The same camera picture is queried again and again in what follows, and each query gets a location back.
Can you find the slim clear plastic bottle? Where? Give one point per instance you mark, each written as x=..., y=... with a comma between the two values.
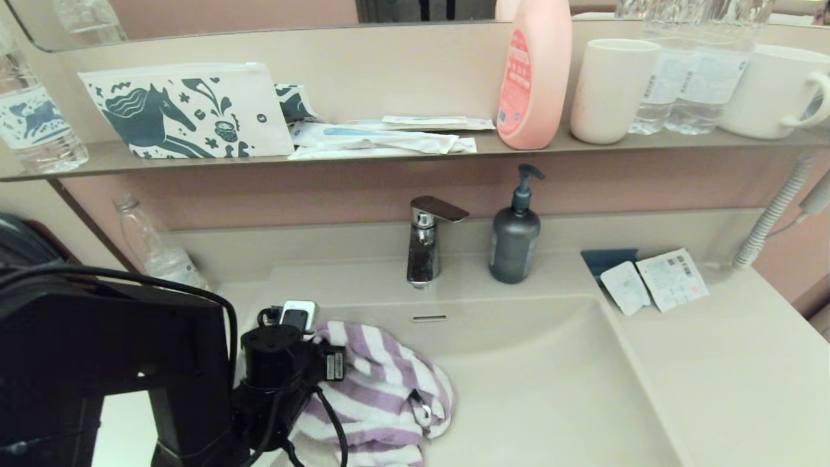
x=155, y=246

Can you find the dark blue hair dryer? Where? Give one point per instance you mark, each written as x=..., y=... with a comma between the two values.
x=19, y=240

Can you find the flat white toiletry packet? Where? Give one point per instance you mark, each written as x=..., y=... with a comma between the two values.
x=425, y=120

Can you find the folded blue patterned pouch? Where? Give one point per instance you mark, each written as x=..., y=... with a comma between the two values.
x=294, y=102

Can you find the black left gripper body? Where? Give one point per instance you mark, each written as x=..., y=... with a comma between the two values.
x=329, y=363

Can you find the plain white toiletry packet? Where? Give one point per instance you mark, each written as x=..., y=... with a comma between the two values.
x=342, y=153

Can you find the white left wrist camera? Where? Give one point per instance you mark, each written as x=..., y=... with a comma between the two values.
x=298, y=314

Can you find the small white sachet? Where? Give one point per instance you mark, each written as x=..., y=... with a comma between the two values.
x=625, y=286

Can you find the beige ceramic sink basin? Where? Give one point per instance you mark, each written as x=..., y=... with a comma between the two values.
x=551, y=389

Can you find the white packet with blue toothbrush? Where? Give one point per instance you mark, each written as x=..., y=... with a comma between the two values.
x=368, y=135

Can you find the white horse print pouch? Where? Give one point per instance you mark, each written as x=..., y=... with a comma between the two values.
x=189, y=111

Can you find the dark grey soap dispenser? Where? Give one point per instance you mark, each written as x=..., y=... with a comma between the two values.
x=515, y=243

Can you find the dark blue packet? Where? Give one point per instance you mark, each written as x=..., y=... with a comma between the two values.
x=609, y=258

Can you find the pink lotion bottle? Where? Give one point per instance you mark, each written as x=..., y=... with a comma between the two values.
x=533, y=75

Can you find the white sachet with barcode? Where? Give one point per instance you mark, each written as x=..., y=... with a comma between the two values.
x=673, y=279

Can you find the white handset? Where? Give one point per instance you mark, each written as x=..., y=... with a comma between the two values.
x=820, y=192

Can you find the purple white striped towel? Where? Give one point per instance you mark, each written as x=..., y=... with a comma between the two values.
x=382, y=383

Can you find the clear plastic water bottle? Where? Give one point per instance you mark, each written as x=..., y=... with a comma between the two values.
x=709, y=82
x=656, y=89

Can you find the grey wall shelf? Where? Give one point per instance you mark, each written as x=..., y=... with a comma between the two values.
x=97, y=161

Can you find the chrome sink faucet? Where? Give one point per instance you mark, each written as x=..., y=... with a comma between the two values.
x=425, y=250

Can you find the water bottle blue animal label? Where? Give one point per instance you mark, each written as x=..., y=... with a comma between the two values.
x=40, y=126

